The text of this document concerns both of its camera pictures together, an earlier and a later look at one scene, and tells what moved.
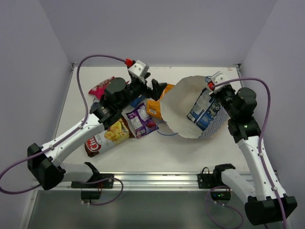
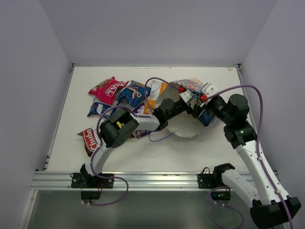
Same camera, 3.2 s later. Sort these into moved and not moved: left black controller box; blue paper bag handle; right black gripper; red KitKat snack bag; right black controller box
Moved: blue paper bag handle; right black gripper
Not moved: right black controller box; red KitKat snack bag; left black controller box
